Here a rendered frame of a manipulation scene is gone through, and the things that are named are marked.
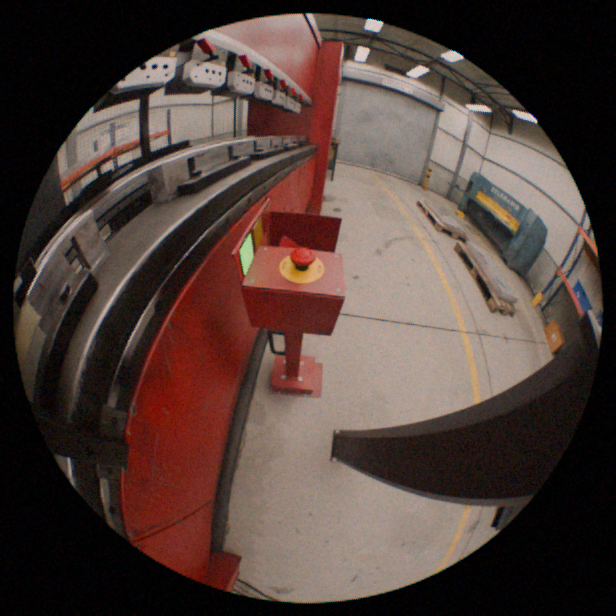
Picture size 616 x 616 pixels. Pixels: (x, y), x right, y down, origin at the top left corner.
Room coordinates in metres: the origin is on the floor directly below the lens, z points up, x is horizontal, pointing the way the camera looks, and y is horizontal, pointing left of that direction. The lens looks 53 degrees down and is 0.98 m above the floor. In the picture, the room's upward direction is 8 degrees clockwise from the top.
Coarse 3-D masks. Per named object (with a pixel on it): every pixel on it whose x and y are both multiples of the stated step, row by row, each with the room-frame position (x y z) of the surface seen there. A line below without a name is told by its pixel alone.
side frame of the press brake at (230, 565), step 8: (216, 552) -0.97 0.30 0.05; (224, 552) -0.97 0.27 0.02; (216, 560) -0.97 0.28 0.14; (224, 560) -0.97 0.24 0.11; (232, 560) -0.97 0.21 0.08; (240, 560) -0.98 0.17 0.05; (208, 568) -0.97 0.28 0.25; (216, 568) -0.97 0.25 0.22; (224, 568) -0.97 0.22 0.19; (232, 568) -0.97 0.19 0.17; (208, 576) -0.97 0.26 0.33; (216, 576) -0.97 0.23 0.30; (224, 576) -0.97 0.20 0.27; (232, 576) -0.98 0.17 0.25; (208, 584) -0.97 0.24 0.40; (216, 584) -0.97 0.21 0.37; (224, 584) -0.97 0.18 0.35; (232, 584) -1.14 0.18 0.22
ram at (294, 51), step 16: (272, 16) 0.79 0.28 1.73; (288, 16) 0.98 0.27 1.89; (224, 32) 0.49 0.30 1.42; (240, 32) 0.58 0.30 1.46; (256, 32) 0.69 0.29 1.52; (272, 32) 0.83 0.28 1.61; (288, 32) 1.04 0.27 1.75; (304, 32) 1.37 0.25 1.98; (256, 48) 0.72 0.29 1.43; (272, 48) 0.87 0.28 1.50; (288, 48) 1.09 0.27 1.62; (304, 48) 1.45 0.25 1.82; (256, 64) 0.75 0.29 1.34; (288, 64) 1.14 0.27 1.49; (304, 64) 1.52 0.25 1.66; (304, 80) 1.59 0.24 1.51; (304, 96) 1.66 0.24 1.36
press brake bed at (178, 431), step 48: (288, 192) 0.91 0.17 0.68; (192, 240) 0.24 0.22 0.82; (192, 288) 0.18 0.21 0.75; (144, 336) 0.06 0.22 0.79; (192, 336) 0.12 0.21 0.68; (240, 336) 0.26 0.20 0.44; (144, 384) 0.00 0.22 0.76; (192, 384) 0.04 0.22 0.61; (240, 384) 0.15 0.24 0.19; (144, 432) -0.08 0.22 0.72; (192, 432) -0.07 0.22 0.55; (240, 432) -0.06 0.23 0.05; (96, 480) -0.20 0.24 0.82; (144, 480) -0.19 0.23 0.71; (192, 480) -0.22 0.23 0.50; (144, 528) -0.34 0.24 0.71; (192, 528) -0.45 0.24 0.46; (192, 576) -0.81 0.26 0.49
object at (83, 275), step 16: (80, 272) 0.07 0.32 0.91; (80, 288) 0.04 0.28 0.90; (96, 288) 0.06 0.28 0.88; (80, 304) 0.03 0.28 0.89; (64, 320) 0.00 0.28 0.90; (48, 336) -0.04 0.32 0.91; (64, 336) -0.02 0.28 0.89; (48, 352) -0.05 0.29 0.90; (64, 352) -0.04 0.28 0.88; (48, 368) -0.07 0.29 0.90; (48, 384) -0.09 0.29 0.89; (48, 400) -0.12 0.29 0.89
